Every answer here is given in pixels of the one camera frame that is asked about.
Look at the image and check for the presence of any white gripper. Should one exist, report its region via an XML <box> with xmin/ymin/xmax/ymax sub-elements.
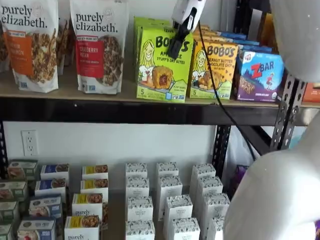
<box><xmin>165</xmin><ymin>0</ymin><xmax>208</xmax><ymax>60</ymax></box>

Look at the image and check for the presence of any green Bobo's apple pie box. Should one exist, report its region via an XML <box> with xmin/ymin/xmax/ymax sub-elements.
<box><xmin>135</xmin><ymin>26</ymin><xmax>195</xmax><ymax>104</ymax></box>
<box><xmin>132</xmin><ymin>16</ymin><xmax>173</xmax><ymax>58</ymax></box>
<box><xmin>134</xmin><ymin>22</ymin><xmax>176</xmax><ymax>71</ymax></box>

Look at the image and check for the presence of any orange Bobo's peanut butter box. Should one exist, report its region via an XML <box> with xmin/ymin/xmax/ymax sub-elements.
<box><xmin>197</xmin><ymin>24</ymin><xmax>213</xmax><ymax>35</ymax></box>
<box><xmin>189</xmin><ymin>41</ymin><xmax>240</xmax><ymax>101</ymax></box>
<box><xmin>193</xmin><ymin>31</ymin><xmax>221</xmax><ymax>48</ymax></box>

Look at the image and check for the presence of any blue Zbar snack box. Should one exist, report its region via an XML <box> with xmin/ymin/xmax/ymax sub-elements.
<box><xmin>237</xmin><ymin>44</ymin><xmax>275</xmax><ymax>54</ymax></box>
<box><xmin>234</xmin><ymin>49</ymin><xmax>286</xmax><ymax>103</ymax></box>
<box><xmin>216</xmin><ymin>30</ymin><xmax>261</xmax><ymax>46</ymax></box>

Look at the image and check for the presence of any white floral print box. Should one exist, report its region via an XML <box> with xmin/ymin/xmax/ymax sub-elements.
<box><xmin>127</xmin><ymin>195</ymin><xmax>154</xmax><ymax>222</ymax></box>
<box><xmin>163</xmin><ymin>194</ymin><xmax>194</xmax><ymax>226</ymax></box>
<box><xmin>124</xmin><ymin>219</ymin><xmax>156</xmax><ymax>240</ymax></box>
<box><xmin>125</xmin><ymin>176</ymin><xmax>150</xmax><ymax>199</ymax></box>
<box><xmin>155</xmin><ymin>161</ymin><xmax>180</xmax><ymax>178</ymax></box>
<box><xmin>201</xmin><ymin>192</ymin><xmax>231</xmax><ymax>225</ymax></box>
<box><xmin>195</xmin><ymin>176</ymin><xmax>224</xmax><ymax>207</ymax></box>
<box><xmin>191</xmin><ymin>162</ymin><xmax>217</xmax><ymax>199</ymax></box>
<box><xmin>170</xmin><ymin>217</ymin><xmax>201</xmax><ymax>240</ymax></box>
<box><xmin>207</xmin><ymin>216</ymin><xmax>226</xmax><ymax>240</ymax></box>
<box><xmin>125</xmin><ymin>162</ymin><xmax>149</xmax><ymax>179</ymax></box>
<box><xmin>157</xmin><ymin>174</ymin><xmax>184</xmax><ymax>221</ymax></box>

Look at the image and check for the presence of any orange snack box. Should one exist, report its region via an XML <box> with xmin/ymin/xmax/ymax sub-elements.
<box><xmin>301</xmin><ymin>81</ymin><xmax>320</xmax><ymax>103</ymax></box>

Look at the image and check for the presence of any yellow label granola box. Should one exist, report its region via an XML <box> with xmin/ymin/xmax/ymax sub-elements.
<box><xmin>81</xmin><ymin>164</ymin><xmax>109</xmax><ymax>180</ymax></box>
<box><xmin>71</xmin><ymin>192</ymin><xmax>109</xmax><ymax>218</ymax></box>
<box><xmin>79</xmin><ymin>178</ymin><xmax>109</xmax><ymax>197</ymax></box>
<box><xmin>64</xmin><ymin>215</ymin><xmax>109</xmax><ymax>240</ymax></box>

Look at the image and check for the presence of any blue label oatmeal box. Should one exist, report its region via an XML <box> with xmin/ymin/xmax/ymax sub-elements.
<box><xmin>16</xmin><ymin>218</ymin><xmax>57</xmax><ymax>240</ymax></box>
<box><xmin>34</xmin><ymin>178</ymin><xmax>67</xmax><ymax>198</ymax></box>
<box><xmin>40</xmin><ymin>163</ymin><xmax>71</xmax><ymax>182</ymax></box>
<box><xmin>28</xmin><ymin>194</ymin><xmax>63</xmax><ymax>219</ymax></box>

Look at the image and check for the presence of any green label oatmeal box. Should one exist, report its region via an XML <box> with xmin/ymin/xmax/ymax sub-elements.
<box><xmin>0</xmin><ymin>222</ymin><xmax>15</xmax><ymax>240</ymax></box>
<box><xmin>0</xmin><ymin>200</ymin><xmax>20</xmax><ymax>223</ymax></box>
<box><xmin>6</xmin><ymin>159</ymin><xmax>40</xmax><ymax>181</ymax></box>
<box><xmin>0</xmin><ymin>180</ymin><xmax>29</xmax><ymax>203</ymax></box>

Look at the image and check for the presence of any red label granola bag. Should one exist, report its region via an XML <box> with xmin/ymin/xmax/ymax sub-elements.
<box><xmin>69</xmin><ymin>0</ymin><xmax>130</xmax><ymax>95</ymax></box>

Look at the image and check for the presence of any yellow orange package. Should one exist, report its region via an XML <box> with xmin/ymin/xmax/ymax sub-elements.
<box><xmin>256</xmin><ymin>11</ymin><xmax>274</xmax><ymax>48</ymax></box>

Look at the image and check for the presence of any white granola bag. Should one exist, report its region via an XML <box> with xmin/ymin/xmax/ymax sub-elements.
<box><xmin>56</xmin><ymin>17</ymin><xmax>74</xmax><ymax>76</ymax></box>
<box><xmin>0</xmin><ymin>21</ymin><xmax>11</xmax><ymax>74</ymax></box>

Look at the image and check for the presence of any white plastic bag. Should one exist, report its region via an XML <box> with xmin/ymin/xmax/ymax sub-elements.
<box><xmin>223</xmin><ymin>126</ymin><xmax>258</xmax><ymax>181</ymax></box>

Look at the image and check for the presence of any orange label granola bag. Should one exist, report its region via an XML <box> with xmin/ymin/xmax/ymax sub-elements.
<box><xmin>0</xmin><ymin>0</ymin><xmax>60</xmax><ymax>94</ymax></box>

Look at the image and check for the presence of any purple package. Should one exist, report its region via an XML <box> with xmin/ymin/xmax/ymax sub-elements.
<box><xmin>235</xmin><ymin>164</ymin><xmax>250</xmax><ymax>186</ymax></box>

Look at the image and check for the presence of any black cable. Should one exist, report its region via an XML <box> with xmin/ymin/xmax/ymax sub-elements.
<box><xmin>198</xmin><ymin>20</ymin><xmax>257</xmax><ymax>161</ymax></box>

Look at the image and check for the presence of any black metal shelving frame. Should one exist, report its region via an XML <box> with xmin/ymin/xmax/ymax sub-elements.
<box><xmin>0</xmin><ymin>0</ymin><xmax>320</xmax><ymax>180</ymax></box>

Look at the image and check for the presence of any white wall outlet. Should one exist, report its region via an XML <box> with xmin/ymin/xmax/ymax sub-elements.
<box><xmin>20</xmin><ymin>129</ymin><xmax>39</xmax><ymax>157</ymax></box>

